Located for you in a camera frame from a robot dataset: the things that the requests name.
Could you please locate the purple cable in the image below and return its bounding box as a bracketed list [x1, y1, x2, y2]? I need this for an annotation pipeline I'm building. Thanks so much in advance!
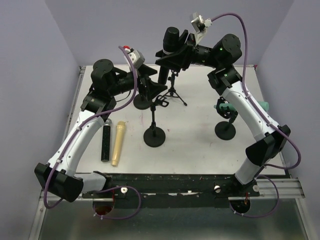
[211, 12, 302, 218]
[43, 44, 142, 221]

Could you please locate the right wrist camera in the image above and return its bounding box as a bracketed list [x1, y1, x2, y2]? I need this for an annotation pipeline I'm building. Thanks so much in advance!
[190, 12, 212, 45]

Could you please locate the small black microphone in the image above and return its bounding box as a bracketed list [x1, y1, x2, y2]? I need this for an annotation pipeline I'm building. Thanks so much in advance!
[158, 26, 180, 85]

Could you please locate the black mounting rail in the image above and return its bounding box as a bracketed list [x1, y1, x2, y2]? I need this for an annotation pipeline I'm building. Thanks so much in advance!
[82, 173, 260, 209]

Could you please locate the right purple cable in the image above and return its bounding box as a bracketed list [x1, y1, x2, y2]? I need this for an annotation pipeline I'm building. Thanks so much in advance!
[211, 12, 302, 218]

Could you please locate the right round base stand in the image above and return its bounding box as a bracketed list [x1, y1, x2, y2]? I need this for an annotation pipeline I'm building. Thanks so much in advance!
[214, 96, 238, 141]

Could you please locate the edge microphone stand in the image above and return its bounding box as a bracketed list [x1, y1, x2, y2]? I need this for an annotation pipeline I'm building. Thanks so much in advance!
[143, 95, 169, 148]

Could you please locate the black tripod microphone stand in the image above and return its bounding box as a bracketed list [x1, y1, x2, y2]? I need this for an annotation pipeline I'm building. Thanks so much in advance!
[163, 70, 188, 106]

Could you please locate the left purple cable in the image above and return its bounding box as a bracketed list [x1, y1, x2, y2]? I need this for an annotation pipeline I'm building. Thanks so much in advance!
[43, 44, 142, 221]

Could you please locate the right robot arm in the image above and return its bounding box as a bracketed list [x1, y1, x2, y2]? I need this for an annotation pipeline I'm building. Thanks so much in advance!
[155, 26, 291, 196]

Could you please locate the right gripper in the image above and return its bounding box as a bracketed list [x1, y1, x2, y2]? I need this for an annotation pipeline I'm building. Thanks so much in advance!
[155, 29, 221, 73]

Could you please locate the gold microphone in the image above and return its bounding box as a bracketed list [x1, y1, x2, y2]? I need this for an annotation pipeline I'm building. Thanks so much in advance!
[111, 121, 126, 167]

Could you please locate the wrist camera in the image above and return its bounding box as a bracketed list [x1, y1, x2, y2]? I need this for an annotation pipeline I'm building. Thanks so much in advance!
[190, 12, 212, 45]
[124, 48, 145, 69]

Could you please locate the round base microphone stand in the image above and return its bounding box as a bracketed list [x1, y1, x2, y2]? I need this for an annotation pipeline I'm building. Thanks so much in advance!
[133, 94, 152, 110]

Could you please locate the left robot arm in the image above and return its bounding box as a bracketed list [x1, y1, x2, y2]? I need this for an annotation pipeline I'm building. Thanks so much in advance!
[34, 59, 165, 203]

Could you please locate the black glitter microphone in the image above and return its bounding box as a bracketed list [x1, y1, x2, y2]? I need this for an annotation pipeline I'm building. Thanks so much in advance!
[100, 118, 112, 162]

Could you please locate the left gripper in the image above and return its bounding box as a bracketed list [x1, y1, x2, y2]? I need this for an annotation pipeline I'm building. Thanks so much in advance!
[108, 63, 168, 101]

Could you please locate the teal microphone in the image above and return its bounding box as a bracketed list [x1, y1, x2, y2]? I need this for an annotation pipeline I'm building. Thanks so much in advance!
[213, 101, 270, 112]

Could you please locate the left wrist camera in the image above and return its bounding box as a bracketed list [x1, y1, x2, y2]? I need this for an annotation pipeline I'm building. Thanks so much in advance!
[124, 48, 145, 69]

